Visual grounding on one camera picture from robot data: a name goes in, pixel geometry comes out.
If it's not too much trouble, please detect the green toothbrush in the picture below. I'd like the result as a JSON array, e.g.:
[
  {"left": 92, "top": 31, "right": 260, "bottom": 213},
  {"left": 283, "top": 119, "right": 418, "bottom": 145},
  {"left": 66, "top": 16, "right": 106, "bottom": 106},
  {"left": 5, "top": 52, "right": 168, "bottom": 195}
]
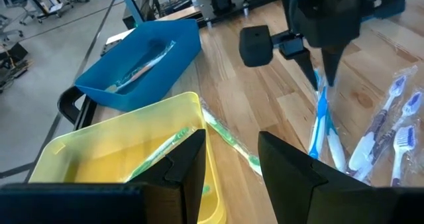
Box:
[
  {"left": 127, "top": 126, "right": 197, "bottom": 182},
  {"left": 199, "top": 182, "right": 213, "bottom": 197},
  {"left": 201, "top": 99, "right": 263, "bottom": 178}
]

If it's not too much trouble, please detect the black rolling desk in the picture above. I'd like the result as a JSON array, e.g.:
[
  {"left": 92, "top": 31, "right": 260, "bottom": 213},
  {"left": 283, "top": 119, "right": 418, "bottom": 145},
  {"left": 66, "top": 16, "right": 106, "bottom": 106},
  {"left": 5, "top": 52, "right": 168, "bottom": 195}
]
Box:
[{"left": 22, "top": 0, "right": 74, "bottom": 19}]

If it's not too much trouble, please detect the wrapped purple toothbrush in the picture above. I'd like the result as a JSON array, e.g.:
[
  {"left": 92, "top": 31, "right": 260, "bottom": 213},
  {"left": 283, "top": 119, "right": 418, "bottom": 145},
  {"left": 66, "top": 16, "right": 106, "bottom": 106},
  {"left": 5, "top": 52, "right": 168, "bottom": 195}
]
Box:
[
  {"left": 390, "top": 125, "right": 418, "bottom": 188},
  {"left": 346, "top": 74, "right": 409, "bottom": 172}
]

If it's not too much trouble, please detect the yellow plastic bin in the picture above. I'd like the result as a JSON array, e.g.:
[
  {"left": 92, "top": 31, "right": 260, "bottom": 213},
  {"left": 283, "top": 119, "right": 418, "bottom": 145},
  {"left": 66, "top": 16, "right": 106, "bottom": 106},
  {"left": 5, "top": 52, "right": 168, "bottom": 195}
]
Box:
[{"left": 28, "top": 91, "right": 227, "bottom": 224}]

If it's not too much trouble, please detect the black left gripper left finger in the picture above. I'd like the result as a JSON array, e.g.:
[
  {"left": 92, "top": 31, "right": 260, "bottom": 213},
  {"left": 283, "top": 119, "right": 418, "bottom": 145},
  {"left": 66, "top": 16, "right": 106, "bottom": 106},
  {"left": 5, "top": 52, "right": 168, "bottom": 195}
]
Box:
[{"left": 0, "top": 128, "right": 207, "bottom": 224}]

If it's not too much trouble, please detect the black frame handle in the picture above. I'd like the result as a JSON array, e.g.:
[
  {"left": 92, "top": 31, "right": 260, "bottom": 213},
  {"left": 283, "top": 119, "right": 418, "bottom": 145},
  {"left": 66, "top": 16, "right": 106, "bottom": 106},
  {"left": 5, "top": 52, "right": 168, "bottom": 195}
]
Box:
[{"left": 57, "top": 85, "right": 87, "bottom": 126}]

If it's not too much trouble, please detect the pile of wrapped toothbrushes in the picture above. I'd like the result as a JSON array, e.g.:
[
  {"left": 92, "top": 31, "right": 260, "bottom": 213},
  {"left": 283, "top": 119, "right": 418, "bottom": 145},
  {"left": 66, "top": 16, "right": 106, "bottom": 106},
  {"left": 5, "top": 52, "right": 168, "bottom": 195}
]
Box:
[{"left": 353, "top": 90, "right": 424, "bottom": 182}]

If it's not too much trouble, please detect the large blue plastic bin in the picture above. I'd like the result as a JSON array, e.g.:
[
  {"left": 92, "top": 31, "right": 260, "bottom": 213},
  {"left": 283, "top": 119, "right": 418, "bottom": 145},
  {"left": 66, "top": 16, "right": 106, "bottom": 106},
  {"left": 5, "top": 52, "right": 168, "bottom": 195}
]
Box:
[{"left": 74, "top": 18, "right": 202, "bottom": 112}]

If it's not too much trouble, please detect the grey office chair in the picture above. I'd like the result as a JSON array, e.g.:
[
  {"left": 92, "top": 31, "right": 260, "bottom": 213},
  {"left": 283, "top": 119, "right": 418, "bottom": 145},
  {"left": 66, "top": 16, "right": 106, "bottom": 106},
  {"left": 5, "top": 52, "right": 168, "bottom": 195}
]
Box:
[{"left": 0, "top": 0, "right": 38, "bottom": 43}]

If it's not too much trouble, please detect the small blue plastic bin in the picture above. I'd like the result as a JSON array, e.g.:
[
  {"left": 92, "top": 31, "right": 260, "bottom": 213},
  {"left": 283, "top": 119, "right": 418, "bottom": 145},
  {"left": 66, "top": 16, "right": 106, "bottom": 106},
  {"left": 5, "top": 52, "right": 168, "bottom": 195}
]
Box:
[{"left": 360, "top": 0, "right": 414, "bottom": 22}]

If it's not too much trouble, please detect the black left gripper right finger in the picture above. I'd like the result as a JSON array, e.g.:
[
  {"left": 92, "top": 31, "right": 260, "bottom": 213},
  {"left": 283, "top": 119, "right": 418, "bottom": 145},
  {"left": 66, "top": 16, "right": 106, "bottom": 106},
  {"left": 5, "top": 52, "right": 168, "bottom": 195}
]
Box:
[{"left": 258, "top": 131, "right": 424, "bottom": 224}]

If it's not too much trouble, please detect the blue-grey metal table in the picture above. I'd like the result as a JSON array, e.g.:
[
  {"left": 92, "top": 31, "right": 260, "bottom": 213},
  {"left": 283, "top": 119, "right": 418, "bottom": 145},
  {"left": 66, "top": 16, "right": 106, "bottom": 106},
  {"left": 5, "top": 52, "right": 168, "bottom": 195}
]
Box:
[{"left": 105, "top": 0, "right": 150, "bottom": 30}]

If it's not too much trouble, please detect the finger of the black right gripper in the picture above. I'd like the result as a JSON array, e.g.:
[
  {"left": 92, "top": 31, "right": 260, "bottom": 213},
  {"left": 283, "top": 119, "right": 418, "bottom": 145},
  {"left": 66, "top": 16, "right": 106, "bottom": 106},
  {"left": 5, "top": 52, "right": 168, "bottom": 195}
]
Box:
[
  {"left": 319, "top": 43, "right": 348, "bottom": 88},
  {"left": 238, "top": 24, "right": 320, "bottom": 91}
]

